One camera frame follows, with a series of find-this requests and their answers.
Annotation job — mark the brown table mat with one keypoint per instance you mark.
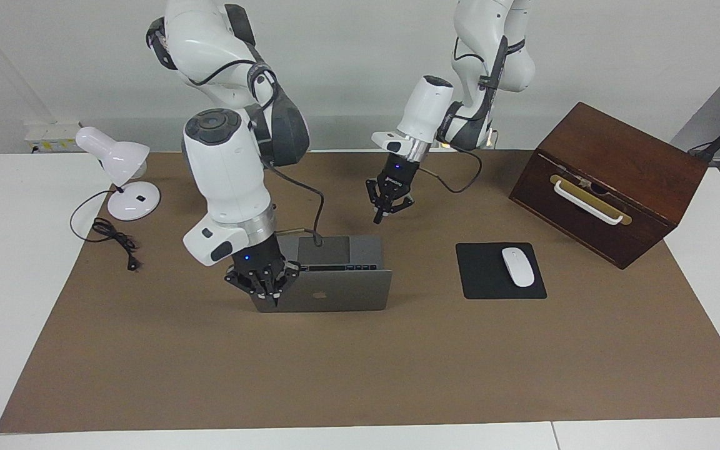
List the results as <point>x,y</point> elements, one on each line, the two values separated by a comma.
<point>335,375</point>

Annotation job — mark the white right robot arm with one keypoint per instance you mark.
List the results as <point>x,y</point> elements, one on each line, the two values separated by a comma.
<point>229,162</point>

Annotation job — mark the dark brown wooden box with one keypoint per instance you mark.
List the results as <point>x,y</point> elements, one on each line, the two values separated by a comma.
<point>622,156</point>

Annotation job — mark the grey aluminium laptop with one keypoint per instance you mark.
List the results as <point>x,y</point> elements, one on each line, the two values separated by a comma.
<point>347,290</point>

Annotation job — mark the white computer mouse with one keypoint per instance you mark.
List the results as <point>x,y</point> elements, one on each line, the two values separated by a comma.
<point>518,267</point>

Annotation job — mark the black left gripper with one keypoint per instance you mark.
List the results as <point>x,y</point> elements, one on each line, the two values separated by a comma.
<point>399,172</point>

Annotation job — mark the white wall power strip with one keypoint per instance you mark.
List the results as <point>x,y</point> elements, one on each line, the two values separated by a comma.
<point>47,134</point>

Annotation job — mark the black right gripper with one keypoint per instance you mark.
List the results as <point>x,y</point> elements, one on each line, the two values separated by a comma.
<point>254,259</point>

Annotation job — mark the white desk lamp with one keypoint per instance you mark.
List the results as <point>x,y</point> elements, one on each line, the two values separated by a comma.
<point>135,203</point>

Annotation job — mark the black mouse pad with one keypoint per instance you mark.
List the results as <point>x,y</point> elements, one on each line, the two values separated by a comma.
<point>482,275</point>

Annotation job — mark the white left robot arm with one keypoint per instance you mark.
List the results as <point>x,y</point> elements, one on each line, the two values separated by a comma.
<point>491,56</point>

